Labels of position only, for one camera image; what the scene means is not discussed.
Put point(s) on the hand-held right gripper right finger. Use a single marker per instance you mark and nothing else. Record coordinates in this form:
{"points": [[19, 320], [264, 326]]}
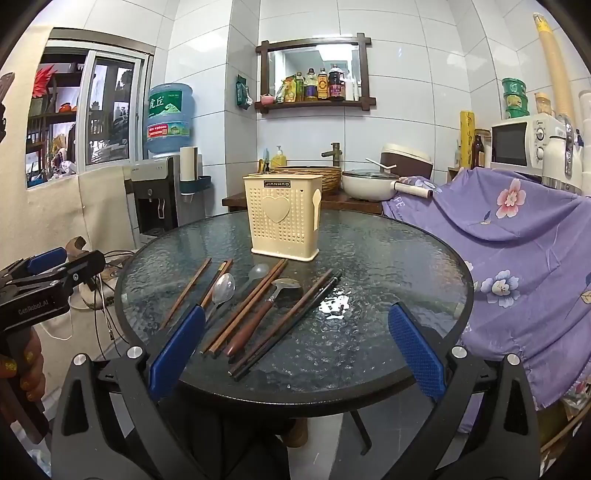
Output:
{"points": [[418, 350]]}

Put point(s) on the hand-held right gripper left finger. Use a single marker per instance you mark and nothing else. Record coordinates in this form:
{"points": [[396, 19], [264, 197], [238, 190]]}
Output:
{"points": [[178, 350]]}

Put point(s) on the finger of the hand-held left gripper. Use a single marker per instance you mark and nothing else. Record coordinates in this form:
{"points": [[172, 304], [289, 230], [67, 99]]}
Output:
{"points": [[83, 270], [46, 259]]}

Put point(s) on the clear plastic spoon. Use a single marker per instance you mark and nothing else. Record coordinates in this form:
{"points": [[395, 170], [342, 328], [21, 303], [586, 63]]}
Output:
{"points": [[258, 272]]}

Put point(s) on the dark brown chopstick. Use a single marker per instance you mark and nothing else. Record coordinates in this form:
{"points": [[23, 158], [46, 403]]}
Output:
{"points": [[295, 307], [291, 318]]}

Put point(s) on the black chopstick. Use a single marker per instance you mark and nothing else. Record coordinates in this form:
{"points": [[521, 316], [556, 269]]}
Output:
{"points": [[300, 316]]}

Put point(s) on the cream plastic utensil holder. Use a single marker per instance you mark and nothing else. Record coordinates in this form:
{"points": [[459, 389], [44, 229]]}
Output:
{"points": [[281, 221]]}

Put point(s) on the person's left hand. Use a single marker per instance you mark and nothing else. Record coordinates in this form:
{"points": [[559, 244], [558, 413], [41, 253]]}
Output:
{"points": [[25, 369]]}

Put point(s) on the carved wooden chair back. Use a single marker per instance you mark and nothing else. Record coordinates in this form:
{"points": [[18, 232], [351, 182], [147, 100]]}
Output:
{"points": [[76, 244]]}

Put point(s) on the cushioned stool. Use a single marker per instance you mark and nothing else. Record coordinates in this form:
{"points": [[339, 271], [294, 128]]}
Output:
{"points": [[108, 279]]}

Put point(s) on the beige hanging cloth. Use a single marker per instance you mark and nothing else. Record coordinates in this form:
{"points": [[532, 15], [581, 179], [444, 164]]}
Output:
{"points": [[55, 217]]}

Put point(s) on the grey water dispenser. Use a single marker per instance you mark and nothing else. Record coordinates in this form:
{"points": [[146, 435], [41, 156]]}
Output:
{"points": [[152, 198]]}

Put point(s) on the purple floral cloth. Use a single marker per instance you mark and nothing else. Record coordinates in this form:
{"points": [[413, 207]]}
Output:
{"points": [[508, 277]]}

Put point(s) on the white paper cup tube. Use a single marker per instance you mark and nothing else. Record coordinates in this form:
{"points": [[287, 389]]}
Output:
{"points": [[188, 161]]}

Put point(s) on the sliding window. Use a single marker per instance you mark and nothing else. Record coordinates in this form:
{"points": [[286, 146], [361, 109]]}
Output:
{"points": [[92, 106]]}

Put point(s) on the blue water jug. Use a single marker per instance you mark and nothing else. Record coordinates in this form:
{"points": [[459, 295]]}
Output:
{"points": [[168, 120]]}

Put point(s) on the white pan with lid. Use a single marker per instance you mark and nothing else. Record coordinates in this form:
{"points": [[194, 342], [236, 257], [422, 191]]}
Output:
{"points": [[369, 183]]}

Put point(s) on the small wooden box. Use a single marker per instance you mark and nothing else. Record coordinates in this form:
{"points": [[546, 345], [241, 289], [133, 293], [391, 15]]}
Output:
{"points": [[454, 176]]}

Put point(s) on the brown and white rice cooker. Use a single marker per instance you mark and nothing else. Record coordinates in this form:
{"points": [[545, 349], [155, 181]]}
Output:
{"points": [[406, 159]]}

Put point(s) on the woven wash basin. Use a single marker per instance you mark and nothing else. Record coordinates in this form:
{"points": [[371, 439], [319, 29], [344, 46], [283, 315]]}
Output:
{"points": [[330, 177]]}

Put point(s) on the brown glass bottle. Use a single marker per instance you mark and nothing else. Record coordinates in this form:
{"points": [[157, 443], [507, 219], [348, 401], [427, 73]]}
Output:
{"points": [[478, 150]]}

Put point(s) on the bronze faucet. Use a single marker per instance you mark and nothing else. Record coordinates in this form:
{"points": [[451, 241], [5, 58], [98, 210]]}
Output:
{"points": [[333, 154]]}

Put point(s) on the yellow soap dispenser bottle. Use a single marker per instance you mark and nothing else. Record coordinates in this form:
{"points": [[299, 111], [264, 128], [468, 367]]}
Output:
{"points": [[278, 158]]}

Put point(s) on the yellow wrapped roll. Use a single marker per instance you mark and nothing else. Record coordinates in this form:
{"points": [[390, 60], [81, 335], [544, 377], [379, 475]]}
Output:
{"points": [[466, 138]]}

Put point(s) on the white microwave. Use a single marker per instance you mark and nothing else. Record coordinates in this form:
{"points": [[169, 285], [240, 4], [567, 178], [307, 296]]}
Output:
{"points": [[521, 141]]}

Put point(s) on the green hanging packet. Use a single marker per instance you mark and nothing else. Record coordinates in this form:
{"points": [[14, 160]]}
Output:
{"points": [[241, 92]]}

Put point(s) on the white kettle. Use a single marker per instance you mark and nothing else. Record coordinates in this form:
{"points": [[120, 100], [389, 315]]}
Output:
{"points": [[561, 159]]}

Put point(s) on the pink bowl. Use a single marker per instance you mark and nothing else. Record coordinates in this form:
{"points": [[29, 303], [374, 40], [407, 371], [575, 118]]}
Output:
{"points": [[267, 99]]}

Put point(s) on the green instant noodle cup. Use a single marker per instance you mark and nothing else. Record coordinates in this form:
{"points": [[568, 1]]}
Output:
{"points": [[515, 112], [515, 99], [515, 85]]}

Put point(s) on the white squeeze bottle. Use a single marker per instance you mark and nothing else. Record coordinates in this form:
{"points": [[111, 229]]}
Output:
{"points": [[351, 88]]}

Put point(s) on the yellow seasoning bag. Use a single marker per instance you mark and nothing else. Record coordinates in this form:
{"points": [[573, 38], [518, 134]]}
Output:
{"points": [[288, 90]]}

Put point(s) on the glass jar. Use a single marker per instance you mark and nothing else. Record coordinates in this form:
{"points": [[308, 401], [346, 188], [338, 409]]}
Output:
{"points": [[545, 105]]}

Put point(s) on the dark soy sauce bottle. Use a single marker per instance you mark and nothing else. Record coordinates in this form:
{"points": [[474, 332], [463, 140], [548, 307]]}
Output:
{"points": [[337, 84]]}

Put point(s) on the yellow label sauce bottle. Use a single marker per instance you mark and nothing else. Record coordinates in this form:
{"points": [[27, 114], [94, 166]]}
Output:
{"points": [[323, 84]]}

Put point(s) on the green oil bottle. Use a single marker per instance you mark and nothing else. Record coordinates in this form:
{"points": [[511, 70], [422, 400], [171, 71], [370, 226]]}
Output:
{"points": [[300, 86]]}

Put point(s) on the purple label bottle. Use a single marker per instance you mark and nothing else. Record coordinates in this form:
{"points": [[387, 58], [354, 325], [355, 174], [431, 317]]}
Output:
{"points": [[311, 86]]}

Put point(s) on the tall beige roll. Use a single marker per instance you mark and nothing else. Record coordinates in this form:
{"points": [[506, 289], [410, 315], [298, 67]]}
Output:
{"points": [[554, 64]]}

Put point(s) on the wood-framed mirror shelf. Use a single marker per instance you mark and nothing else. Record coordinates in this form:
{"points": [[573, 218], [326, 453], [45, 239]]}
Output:
{"points": [[314, 46]]}

